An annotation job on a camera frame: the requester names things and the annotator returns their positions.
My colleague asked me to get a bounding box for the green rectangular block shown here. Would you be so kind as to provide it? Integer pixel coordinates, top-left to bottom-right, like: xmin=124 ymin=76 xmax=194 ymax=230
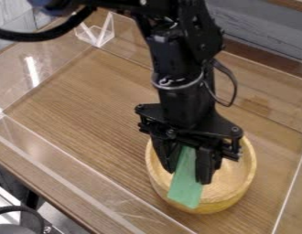
xmin=167 ymin=146 xmax=203 ymax=209

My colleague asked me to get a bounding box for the brown wooden bowl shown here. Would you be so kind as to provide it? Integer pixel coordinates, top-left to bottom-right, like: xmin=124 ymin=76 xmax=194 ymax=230
xmin=145 ymin=137 xmax=256 ymax=214

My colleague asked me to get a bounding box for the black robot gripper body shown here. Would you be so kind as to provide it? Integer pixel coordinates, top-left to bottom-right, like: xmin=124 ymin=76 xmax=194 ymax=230
xmin=136 ymin=76 xmax=243 ymax=161

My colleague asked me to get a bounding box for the black cable bottom left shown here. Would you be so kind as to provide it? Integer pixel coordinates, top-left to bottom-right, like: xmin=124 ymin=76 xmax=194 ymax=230
xmin=0 ymin=205 xmax=48 ymax=234

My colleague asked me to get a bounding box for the black metal bracket with bolt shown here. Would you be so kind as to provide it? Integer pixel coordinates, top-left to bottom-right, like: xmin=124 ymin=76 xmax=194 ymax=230
xmin=21 ymin=209 xmax=72 ymax=234

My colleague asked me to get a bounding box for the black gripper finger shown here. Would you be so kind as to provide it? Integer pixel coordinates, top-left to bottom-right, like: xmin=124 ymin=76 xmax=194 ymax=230
xmin=151 ymin=137 xmax=181 ymax=174
xmin=195 ymin=147 xmax=223 ymax=185

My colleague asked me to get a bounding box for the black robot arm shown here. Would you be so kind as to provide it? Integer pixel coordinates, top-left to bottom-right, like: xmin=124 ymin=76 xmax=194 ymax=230
xmin=0 ymin=0 xmax=243 ymax=185

